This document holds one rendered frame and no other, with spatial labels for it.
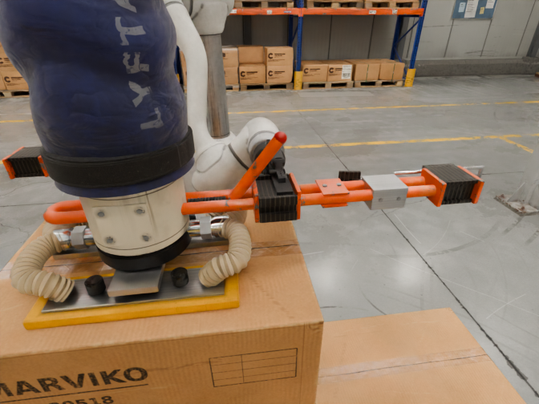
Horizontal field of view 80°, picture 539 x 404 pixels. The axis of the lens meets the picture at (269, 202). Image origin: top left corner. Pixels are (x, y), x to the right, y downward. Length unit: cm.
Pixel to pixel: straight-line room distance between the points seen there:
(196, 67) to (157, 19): 53
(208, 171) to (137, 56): 49
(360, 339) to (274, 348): 67
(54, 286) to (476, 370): 117
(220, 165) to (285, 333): 49
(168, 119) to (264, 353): 40
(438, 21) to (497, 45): 203
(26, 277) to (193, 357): 29
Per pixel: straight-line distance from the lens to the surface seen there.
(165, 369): 62
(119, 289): 59
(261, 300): 58
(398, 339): 127
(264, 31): 899
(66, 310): 64
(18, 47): 51
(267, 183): 62
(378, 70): 853
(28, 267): 66
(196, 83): 100
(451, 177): 71
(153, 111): 48
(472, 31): 1120
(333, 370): 115
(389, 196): 65
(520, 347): 226
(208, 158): 90
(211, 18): 123
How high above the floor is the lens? 150
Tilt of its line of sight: 30 degrees down
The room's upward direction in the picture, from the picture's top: straight up
